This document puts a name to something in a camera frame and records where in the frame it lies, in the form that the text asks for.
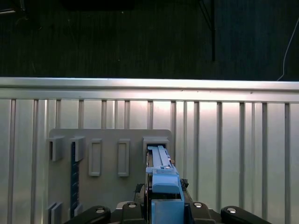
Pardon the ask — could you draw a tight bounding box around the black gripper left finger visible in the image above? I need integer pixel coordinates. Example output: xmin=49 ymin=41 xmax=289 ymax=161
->
xmin=62 ymin=183 xmax=148 ymax=224

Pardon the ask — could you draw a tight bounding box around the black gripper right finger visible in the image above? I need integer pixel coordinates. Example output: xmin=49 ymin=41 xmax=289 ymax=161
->
xmin=180 ymin=178 xmax=269 ymax=224

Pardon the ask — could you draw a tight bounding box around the hard disk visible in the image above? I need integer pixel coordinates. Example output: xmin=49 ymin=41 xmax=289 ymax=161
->
xmin=145 ymin=144 xmax=187 ymax=224

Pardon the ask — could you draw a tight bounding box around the grey parts rack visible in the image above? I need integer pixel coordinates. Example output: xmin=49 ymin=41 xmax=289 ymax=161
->
xmin=46 ymin=128 xmax=175 ymax=224

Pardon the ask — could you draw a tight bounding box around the RAM stick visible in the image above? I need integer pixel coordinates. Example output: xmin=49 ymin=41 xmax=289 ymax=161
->
xmin=70 ymin=141 xmax=80 ymax=217

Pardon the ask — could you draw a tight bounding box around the white floor cable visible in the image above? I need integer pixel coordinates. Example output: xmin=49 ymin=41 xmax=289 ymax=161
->
xmin=277 ymin=18 xmax=299 ymax=81

